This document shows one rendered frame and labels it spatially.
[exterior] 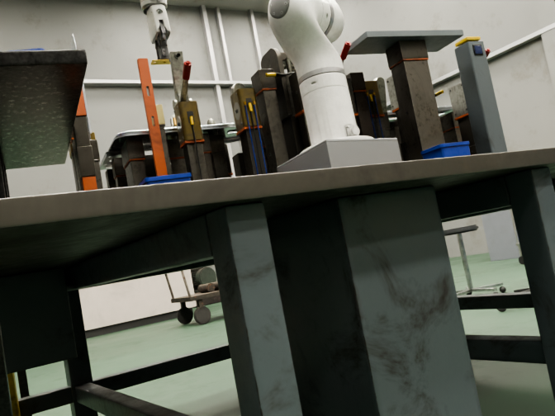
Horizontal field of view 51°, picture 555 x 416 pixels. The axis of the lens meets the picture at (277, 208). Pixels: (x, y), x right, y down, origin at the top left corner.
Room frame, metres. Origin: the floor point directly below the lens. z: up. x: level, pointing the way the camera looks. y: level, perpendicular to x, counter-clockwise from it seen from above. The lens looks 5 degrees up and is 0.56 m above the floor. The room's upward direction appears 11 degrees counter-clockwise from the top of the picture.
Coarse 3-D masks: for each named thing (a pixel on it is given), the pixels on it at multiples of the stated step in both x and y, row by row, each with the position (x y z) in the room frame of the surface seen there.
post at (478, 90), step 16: (464, 48) 1.88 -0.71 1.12; (464, 64) 1.90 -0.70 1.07; (480, 64) 1.88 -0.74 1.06; (464, 80) 1.91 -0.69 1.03; (480, 80) 1.87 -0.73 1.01; (464, 96) 1.93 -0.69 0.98; (480, 96) 1.87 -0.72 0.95; (480, 112) 1.88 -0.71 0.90; (496, 112) 1.89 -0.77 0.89; (480, 128) 1.89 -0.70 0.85; (496, 128) 1.88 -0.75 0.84; (480, 144) 1.90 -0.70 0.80; (496, 144) 1.88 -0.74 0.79
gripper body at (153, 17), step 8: (144, 8) 1.81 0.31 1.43; (152, 8) 1.79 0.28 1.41; (160, 8) 1.80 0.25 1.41; (152, 16) 1.79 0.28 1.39; (160, 16) 1.79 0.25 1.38; (152, 24) 1.80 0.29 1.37; (168, 24) 1.80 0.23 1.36; (152, 32) 1.82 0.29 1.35; (160, 32) 1.81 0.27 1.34; (168, 32) 1.81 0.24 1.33; (152, 40) 1.85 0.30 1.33
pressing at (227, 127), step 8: (440, 112) 2.24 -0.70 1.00; (448, 112) 2.28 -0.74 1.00; (392, 120) 2.21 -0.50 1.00; (168, 128) 1.72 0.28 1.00; (176, 128) 1.73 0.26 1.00; (208, 128) 1.77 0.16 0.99; (216, 128) 1.78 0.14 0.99; (224, 128) 1.84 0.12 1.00; (232, 128) 1.86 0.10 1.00; (120, 136) 1.67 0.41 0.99; (128, 136) 1.72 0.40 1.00; (136, 136) 1.74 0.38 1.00; (144, 136) 1.76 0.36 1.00; (168, 136) 1.81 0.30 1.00; (224, 136) 1.96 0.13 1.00; (232, 136) 1.98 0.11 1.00; (112, 144) 1.77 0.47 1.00; (120, 144) 1.80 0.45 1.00; (144, 144) 1.86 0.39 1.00; (112, 152) 1.86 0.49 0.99; (120, 152) 1.88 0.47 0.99
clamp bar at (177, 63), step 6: (174, 54) 1.67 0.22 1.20; (180, 54) 1.67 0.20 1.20; (174, 60) 1.67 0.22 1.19; (180, 60) 1.68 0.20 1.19; (174, 66) 1.67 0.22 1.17; (180, 66) 1.68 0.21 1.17; (174, 72) 1.67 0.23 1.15; (180, 72) 1.68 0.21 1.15; (174, 78) 1.68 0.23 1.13; (180, 78) 1.68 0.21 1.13; (174, 84) 1.68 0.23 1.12; (180, 84) 1.69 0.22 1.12; (174, 90) 1.69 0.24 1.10; (180, 90) 1.69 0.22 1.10
